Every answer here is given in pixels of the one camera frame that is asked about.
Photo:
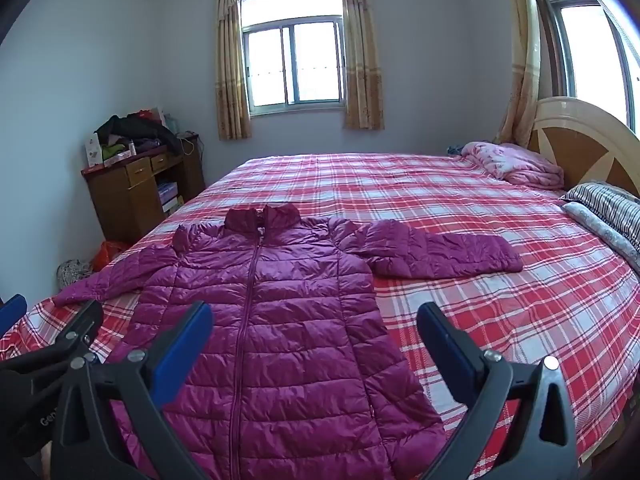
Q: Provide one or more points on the white upright box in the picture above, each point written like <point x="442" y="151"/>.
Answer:
<point x="93" y="152"/>

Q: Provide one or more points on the grey patterned cloth bundle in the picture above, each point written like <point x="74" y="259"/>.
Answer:
<point x="72" y="272"/>

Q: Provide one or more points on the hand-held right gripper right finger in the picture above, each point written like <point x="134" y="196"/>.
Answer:
<point x="450" y="355"/>

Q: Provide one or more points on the pink flat box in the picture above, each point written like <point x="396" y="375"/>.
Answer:
<point x="117" y="159"/>

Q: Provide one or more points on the magenta quilted puffer jacket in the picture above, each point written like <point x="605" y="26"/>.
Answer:
<point x="280" y="335"/>

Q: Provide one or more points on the small sliding window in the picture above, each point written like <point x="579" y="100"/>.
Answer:
<point x="295" y="60"/>

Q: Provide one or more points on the long beige curtain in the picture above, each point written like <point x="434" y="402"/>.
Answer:
<point x="522" y="60"/>

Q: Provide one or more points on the pile of dark clothes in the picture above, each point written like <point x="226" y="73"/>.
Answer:
<point x="135" y="127"/>

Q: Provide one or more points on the pale cardboard box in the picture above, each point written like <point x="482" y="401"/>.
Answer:
<point x="171" y="206"/>

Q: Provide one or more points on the purple cardboard box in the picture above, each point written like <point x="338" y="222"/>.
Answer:
<point x="167" y="191"/>

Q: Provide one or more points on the wooden bed headboard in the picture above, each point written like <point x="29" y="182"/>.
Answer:
<point x="575" y="145"/>

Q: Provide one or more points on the brown wooden desk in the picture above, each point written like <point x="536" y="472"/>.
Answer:
<point x="120" y="200"/>

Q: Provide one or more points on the red gift box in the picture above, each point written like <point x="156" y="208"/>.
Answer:
<point x="148" y="115"/>

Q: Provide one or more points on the beige patterned curtain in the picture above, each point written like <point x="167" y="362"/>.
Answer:
<point x="361" y="60"/>
<point x="231" y="60"/>

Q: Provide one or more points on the orange plastic bag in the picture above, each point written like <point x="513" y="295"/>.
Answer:
<point x="107" y="255"/>

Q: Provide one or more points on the red plaid bed sheet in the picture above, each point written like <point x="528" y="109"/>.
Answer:
<point x="525" y="320"/>

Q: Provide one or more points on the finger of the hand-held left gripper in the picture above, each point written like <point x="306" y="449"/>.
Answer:
<point x="11" y="312"/>
<point x="82" y="322"/>

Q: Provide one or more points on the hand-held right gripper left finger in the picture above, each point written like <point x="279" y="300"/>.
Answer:
<point x="185" y="347"/>

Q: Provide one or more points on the folded blankets by headboard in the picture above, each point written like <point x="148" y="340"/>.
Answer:
<point x="610" y="205"/>

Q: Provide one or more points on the grey floral pillow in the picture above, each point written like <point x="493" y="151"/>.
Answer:
<point x="600" y="232"/>

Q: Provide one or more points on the large window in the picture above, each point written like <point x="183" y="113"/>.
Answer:
<point x="590" y="60"/>

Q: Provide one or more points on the pink folded blanket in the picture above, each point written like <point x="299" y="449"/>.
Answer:
<point x="515" y="165"/>

